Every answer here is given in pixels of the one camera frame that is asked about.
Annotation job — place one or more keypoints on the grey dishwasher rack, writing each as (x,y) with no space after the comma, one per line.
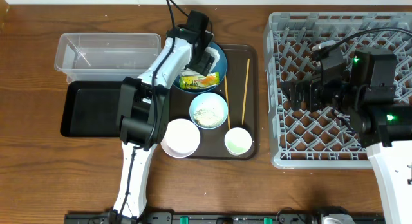
(320,140)

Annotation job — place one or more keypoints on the small white green cup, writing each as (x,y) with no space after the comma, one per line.
(237,141)

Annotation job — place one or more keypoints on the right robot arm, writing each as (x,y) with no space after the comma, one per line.
(366,93)

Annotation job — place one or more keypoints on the rice food scraps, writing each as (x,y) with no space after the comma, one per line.
(207,118)

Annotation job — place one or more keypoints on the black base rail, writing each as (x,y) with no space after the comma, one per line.
(168,218)

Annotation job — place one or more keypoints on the yellow snack wrapper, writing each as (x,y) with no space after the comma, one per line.
(199,81)

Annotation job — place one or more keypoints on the left wooden chopstick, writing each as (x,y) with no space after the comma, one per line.
(227,101)

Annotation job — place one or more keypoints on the dark blue plate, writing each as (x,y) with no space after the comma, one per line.
(221,68)

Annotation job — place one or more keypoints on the dark brown serving tray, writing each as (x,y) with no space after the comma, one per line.
(212,145)

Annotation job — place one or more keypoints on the white napkin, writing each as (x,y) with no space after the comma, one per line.
(213,55)

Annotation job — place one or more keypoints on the clear plastic bin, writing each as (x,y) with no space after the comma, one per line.
(105,56)

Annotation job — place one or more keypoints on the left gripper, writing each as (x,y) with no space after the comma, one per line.
(206,64)

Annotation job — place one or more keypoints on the light blue bowl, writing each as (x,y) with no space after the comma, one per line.
(210,101)

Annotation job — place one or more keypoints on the right wooden chopstick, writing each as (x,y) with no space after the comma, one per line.
(245,92)

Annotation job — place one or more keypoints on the black rectangular tray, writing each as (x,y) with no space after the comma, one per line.
(90,109)

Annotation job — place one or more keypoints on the wooden chopstick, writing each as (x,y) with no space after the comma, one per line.
(245,92)
(227,101)

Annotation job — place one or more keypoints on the white pink-rimmed bowl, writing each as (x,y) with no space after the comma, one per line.
(182,138)

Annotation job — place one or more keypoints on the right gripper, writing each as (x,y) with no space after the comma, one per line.
(311,89)

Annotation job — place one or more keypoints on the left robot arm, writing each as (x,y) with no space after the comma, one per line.
(143,109)

